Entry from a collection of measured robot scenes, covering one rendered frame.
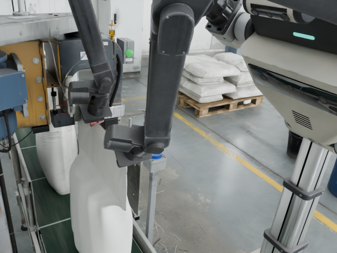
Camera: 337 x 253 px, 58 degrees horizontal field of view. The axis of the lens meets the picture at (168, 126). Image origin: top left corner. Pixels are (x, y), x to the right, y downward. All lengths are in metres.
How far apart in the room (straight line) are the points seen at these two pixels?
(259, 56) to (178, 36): 0.54
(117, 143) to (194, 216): 1.69
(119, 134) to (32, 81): 0.54
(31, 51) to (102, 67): 0.30
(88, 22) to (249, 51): 0.45
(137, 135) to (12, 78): 0.37
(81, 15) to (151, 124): 0.38
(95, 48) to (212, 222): 1.72
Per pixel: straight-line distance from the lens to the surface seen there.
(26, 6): 3.88
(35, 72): 1.16
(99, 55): 0.92
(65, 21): 1.12
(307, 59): 0.83
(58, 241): 1.65
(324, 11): 0.44
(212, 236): 2.24
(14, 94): 0.91
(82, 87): 0.97
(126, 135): 0.71
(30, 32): 1.00
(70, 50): 1.16
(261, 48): 0.92
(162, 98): 0.54
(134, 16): 5.06
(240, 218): 2.44
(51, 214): 1.80
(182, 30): 0.37
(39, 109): 1.21
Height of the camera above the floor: 1.56
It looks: 26 degrees down
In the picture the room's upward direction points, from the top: 5 degrees clockwise
